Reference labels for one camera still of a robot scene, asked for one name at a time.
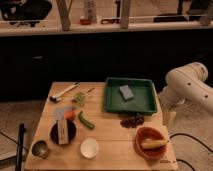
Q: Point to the blue sponge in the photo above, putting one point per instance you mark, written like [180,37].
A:
[126,92]

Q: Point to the green pepper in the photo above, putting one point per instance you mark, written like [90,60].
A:
[85,122]

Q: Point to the wooden block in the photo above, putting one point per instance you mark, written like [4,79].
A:
[62,132]

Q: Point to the metal cup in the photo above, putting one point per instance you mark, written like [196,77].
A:
[41,149]

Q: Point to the black office chair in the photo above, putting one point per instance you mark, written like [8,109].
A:
[30,12]

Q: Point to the green plastic tray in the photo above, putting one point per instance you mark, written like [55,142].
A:
[144,100]

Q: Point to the white handled brush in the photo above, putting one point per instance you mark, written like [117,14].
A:
[56,97]

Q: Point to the orange carrot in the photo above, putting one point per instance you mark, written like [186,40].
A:
[69,114]

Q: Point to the black pole stand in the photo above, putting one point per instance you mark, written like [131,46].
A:
[20,147]

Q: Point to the grey cloth piece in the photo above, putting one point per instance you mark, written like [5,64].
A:
[59,112]

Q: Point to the white cup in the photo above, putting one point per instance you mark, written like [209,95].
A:
[89,148]

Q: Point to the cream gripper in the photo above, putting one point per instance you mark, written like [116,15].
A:
[168,116]

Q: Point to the black bowl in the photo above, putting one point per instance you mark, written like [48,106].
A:
[71,132]

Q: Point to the orange bowl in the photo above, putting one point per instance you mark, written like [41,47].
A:
[147,134]

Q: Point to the dark grape bunch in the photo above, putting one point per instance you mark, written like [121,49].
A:
[133,121]

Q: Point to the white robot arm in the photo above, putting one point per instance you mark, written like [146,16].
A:
[185,83]

